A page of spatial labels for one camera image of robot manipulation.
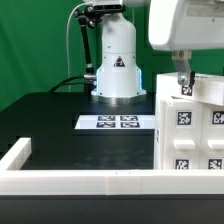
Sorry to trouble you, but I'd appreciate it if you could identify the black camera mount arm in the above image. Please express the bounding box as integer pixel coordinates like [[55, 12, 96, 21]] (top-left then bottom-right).
[[74, 10, 96, 76]]

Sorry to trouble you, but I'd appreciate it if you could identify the white cable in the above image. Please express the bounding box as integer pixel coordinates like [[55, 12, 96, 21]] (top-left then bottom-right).
[[65, 2, 88, 94]]

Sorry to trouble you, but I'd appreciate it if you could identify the white cabinet door panel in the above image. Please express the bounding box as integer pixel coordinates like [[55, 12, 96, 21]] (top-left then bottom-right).
[[199, 104, 224, 170], [163, 99, 202, 170]]

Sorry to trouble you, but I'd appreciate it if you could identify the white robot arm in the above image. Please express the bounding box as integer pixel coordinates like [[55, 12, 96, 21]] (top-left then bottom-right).
[[91, 0, 224, 103]]

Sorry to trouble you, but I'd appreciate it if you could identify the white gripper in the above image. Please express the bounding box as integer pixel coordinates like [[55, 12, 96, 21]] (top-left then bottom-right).
[[148, 0, 224, 86]]

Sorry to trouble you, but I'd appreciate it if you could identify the white cabinet top block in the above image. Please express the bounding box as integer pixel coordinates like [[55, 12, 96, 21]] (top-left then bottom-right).
[[156, 73, 224, 106]]

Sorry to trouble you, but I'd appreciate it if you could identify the black cables bundle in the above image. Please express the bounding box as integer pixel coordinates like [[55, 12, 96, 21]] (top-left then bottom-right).
[[48, 75, 98, 94]]

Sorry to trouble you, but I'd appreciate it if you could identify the black camera bar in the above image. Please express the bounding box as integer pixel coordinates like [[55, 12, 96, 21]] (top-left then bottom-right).
[[88, 4, 126, 13]]

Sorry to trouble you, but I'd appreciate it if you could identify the white U-shaped workspace frame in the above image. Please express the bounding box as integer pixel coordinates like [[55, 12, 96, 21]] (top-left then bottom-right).
[[0, 138, 224, 195]]

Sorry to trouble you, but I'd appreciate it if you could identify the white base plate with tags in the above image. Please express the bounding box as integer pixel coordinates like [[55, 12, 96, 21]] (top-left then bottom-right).
[[75, 115, 155, 130]]

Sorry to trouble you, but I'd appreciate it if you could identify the white cabinet body box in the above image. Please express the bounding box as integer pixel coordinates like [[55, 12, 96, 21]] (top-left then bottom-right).
[[153, 96, 224, 170]]

